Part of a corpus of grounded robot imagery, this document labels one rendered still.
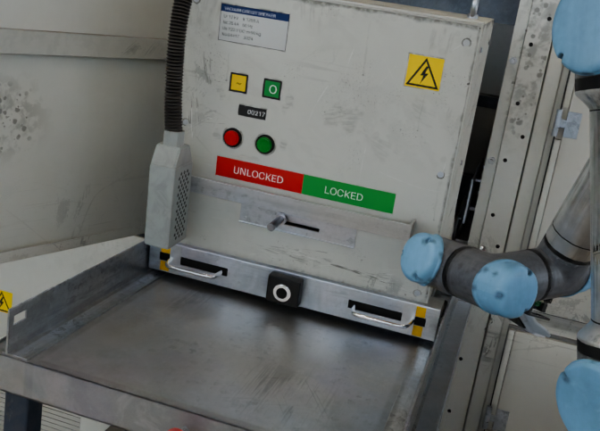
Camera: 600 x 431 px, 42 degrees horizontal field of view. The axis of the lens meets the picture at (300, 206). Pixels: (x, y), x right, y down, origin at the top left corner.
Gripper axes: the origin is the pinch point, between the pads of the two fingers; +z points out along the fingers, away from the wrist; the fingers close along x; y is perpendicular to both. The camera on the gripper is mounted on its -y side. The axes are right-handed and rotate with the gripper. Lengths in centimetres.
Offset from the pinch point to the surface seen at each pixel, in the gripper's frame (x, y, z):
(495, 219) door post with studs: 8.1, -22.0, 2.7
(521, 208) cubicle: 11.8, -18.8, 4.9
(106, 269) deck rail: -21, -36, -64
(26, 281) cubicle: -44, -96, -59
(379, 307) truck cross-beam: -12.3, -14.2, -23.9
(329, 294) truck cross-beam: -13.5, -20.7, -30.2
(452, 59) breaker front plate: 29.5, -8.3, -32.7
